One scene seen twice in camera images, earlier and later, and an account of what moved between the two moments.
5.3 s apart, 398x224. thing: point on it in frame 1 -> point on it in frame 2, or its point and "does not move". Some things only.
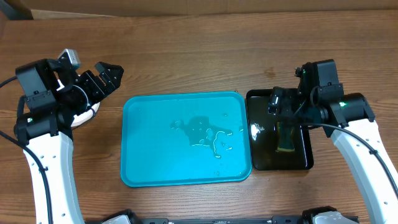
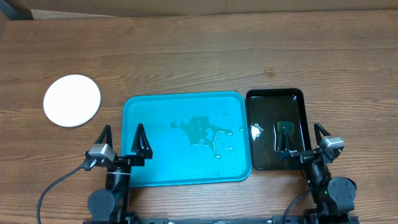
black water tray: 277,144 does not move
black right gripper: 285,99 -> 302,155
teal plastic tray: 185,139 does not move
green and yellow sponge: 285,136 does not move
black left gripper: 109,81 -> 138,160
